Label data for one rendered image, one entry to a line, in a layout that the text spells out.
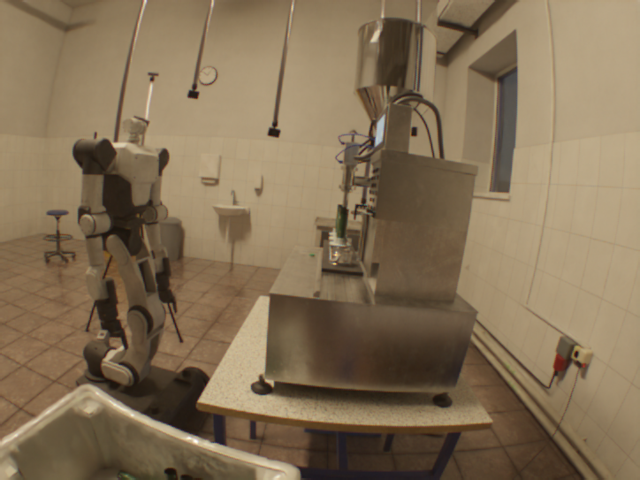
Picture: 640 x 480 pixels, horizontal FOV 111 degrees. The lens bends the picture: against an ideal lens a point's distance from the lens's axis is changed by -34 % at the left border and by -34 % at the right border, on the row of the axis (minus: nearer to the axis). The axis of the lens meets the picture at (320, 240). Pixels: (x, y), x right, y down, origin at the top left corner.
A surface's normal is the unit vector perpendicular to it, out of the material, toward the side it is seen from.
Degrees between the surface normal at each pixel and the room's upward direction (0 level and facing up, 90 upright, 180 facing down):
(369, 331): 90
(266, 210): 90
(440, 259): 90
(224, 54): 90
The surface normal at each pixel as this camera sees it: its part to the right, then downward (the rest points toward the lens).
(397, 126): -0.03, 0.16
